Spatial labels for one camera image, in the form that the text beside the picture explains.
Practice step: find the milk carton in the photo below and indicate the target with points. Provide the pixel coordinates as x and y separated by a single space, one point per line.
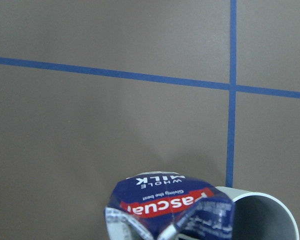
162 205

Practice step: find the white mug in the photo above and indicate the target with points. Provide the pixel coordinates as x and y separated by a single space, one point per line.
260 216

